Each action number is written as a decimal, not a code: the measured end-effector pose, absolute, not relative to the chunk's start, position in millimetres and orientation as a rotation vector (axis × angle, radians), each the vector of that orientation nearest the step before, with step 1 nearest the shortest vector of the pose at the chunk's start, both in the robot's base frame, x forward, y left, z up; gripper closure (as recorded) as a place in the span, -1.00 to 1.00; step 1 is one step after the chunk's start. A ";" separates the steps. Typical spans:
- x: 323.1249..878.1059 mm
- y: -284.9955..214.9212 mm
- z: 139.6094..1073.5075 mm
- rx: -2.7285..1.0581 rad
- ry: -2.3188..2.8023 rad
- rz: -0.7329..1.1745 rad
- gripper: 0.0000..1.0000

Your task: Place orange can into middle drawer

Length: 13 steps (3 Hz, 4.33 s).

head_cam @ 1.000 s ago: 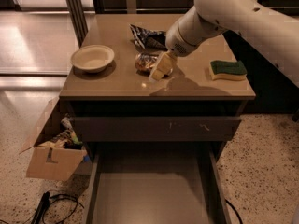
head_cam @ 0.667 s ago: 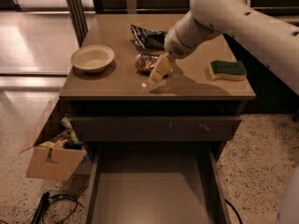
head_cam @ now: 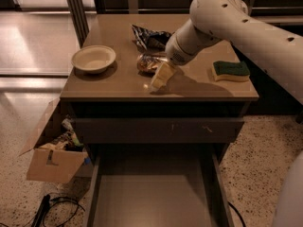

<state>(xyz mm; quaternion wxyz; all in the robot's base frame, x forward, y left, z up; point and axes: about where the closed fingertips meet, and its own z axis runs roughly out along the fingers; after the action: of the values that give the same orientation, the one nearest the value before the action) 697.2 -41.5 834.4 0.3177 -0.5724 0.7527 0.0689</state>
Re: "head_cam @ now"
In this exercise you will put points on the green and yellow sponge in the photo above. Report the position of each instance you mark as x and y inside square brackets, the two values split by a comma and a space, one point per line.
[231, 71]

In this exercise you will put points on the metal railing frame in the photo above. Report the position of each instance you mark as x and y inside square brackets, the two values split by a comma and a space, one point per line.
[126, 0]

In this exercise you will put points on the open cardboard box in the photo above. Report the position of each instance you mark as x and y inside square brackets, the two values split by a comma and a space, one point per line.
[53, 166]

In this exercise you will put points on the open middle drawer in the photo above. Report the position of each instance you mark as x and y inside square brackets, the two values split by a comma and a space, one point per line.
[157, 186]

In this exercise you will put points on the orange soda can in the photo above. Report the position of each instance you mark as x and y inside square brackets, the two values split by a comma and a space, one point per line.
[148, 63]

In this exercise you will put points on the black power adapter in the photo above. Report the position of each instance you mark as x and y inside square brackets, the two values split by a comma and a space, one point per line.
[43, 208]

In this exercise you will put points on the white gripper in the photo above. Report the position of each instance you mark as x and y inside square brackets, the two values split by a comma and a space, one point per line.
[177, 51]

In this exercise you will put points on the tan drawer cabinet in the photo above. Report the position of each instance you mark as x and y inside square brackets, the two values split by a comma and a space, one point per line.
[123, 92]

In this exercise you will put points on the trash inside cardboard box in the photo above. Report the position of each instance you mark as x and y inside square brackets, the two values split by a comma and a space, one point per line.
[67, 141]

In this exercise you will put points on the white paper bowl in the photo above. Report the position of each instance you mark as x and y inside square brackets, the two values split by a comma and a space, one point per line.
[93, 59]

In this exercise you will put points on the closed top drawer front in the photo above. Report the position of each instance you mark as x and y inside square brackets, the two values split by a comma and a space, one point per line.
[157, 130]

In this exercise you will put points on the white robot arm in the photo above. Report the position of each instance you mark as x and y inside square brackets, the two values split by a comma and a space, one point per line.
[263, 168]

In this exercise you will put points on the crumpled blue chip bag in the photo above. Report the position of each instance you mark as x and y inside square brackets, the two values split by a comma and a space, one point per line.
[147, 38]

